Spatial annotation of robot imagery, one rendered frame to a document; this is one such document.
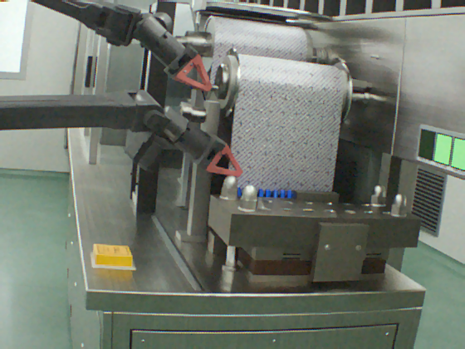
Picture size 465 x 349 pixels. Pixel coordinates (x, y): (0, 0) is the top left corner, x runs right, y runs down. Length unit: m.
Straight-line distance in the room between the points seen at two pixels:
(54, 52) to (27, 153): 1.10
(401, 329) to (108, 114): 0.71
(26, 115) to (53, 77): 5.71
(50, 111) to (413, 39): 0.73
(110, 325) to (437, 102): 0.72
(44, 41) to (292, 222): 5.81
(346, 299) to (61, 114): 0.62
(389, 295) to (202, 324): 0.37
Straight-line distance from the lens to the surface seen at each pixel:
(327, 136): 1.39
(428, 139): 1.23
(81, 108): 1.17
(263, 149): 1.35
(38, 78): 6.84
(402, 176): 1.65
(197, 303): 1.12
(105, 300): 1.09
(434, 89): 1.24
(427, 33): 1.28
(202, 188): 1.41
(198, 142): 1.28
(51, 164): 6.93
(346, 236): 1.21
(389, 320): 1.28
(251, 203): 1.17
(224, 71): 1.34
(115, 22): 1.37
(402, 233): 1.29
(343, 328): 1.24
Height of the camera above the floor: 1.28
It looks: 9 degrees down
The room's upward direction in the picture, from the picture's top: 6 degrees clockwise
